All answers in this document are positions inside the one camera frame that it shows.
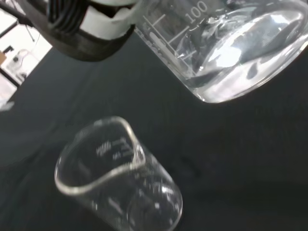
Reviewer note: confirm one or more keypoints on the empty clear glass beaker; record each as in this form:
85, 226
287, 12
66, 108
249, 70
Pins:
115, 183

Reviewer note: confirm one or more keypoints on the black bench cloth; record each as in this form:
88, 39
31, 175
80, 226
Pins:
168, 144

